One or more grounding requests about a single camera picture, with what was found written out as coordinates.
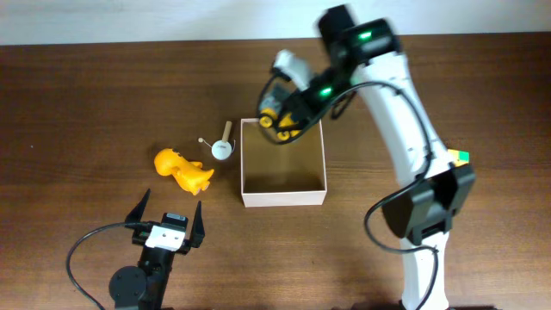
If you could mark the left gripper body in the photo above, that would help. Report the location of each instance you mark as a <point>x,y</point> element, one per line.
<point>139,235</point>

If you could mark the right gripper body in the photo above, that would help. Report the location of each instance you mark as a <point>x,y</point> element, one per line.
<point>323,88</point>

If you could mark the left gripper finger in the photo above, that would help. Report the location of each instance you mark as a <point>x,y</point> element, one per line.
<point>198,230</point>
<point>135,215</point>

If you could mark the yellow grey toy truck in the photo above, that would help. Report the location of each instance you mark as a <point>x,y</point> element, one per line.
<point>273,116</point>

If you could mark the orange toy dinosaur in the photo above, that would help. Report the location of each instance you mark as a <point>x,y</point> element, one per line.
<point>189,175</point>

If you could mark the colourful puzzle cube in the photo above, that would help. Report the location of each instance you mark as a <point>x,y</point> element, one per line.
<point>460,158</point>

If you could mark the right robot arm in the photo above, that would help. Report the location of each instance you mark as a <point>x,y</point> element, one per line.
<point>367,60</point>

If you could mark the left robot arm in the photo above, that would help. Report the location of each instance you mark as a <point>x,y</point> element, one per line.
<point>142,286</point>

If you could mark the pink cardboard box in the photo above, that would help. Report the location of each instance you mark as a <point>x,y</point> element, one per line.
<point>281,176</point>

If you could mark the white rattle drum toy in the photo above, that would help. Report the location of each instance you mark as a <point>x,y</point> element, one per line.
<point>221,149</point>

